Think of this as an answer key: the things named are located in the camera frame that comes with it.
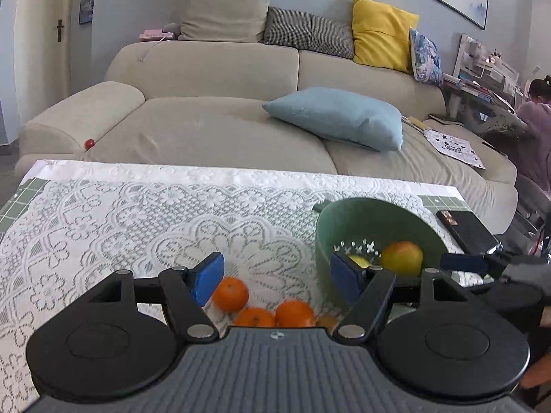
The person's right forearm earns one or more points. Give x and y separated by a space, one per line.
538 374

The printed paper sheets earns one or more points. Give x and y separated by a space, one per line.
454 146

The grey desk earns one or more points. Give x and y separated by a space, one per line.
486 112

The blue patterned cushion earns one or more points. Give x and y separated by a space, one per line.
426 58

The grey chair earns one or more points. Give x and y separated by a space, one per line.
531 202

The yellow green fruit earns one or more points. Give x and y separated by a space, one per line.
363 261

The white lace tablecloth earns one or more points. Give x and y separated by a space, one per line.
107 232

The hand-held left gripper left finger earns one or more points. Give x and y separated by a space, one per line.
209 277

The black notebook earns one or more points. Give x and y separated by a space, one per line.
445 119

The black phone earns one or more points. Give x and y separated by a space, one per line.
467 230

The light blue pillow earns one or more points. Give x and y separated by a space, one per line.
335 116

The yellow red apple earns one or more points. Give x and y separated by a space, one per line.
402 258

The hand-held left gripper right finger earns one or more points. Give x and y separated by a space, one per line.
344 275

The orange mandarin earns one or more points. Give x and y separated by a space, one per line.
255 317
295 314
230 294

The grey houndstooth cushion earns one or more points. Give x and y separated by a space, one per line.
305 32

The green bowl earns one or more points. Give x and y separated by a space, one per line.
344 223

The mauve cloth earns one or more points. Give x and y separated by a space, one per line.
172 29

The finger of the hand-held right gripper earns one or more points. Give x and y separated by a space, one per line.
460 262

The pile of books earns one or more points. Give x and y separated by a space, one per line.
482 66

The beige sofa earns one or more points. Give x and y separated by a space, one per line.
193 124

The pink box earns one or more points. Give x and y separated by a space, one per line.
155 35

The beige cushion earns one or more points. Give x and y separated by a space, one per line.
226 6

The cream door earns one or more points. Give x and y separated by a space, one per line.
38 30

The yellow cushion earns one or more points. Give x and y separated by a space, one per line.
381 36

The small brown fruit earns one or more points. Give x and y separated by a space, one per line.
327 322

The yellow booklet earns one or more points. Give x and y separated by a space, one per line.
413 121

